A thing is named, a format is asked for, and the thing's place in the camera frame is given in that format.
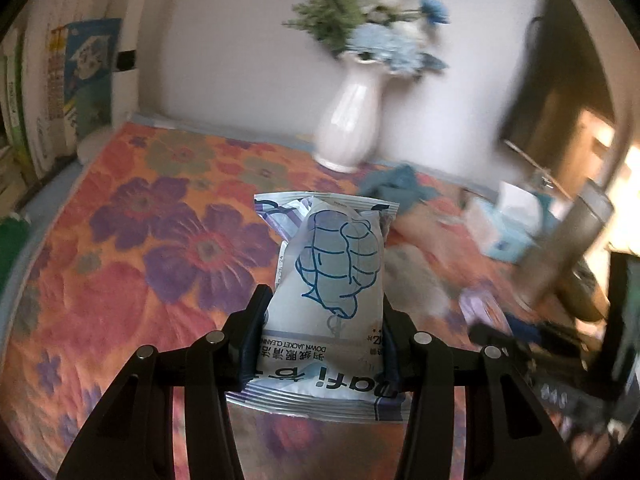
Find black flat screen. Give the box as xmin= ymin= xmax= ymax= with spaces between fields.
xmin=500 ymin=0 xmax=618 ymax=176

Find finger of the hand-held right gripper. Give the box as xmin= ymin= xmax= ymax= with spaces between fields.
xmin=470 ymin=321 xmax=603 ymax=368

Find blue tissue box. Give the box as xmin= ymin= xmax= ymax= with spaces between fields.
xmin=465 ymin=180 xmax=556 ymax=263

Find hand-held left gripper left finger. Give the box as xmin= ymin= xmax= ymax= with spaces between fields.
xmin=55 ymin=284 xmax=273 ymax=480

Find purple white wipes packet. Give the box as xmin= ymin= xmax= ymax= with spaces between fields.
xmin=225 ymin=191 xmax=413 ymax=423

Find gold and white tower appliance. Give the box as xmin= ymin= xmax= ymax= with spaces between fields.
xmin=520 ymin=180 xmax=616 ymax=321

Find blue and white artificial flowers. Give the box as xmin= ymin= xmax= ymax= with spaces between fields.
xmin=285 ymin=0 xmax=451 ymax=78

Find row of books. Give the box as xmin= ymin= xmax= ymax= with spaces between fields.
xmin=0 ymin=0 xmax=123 ymax=196

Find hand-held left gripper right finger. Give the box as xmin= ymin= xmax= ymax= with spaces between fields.
xmin=382 ymin=295 xmax=583 ymax=480

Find white ribbed vase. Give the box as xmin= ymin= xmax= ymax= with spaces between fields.
xmin=312 ymin=52 xmax=386 ymax=173

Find dark green object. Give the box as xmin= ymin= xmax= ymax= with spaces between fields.
xmin=0 ymin=215 xmax=33 ymax=301

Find blue fabric bow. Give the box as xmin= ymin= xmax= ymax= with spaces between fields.
xmin=357 ymin=162 xmax=441 ymax=211

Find floral tablecloth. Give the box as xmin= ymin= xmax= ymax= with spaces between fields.
xmin=0 ymin=120 xmax=616 ymax=480

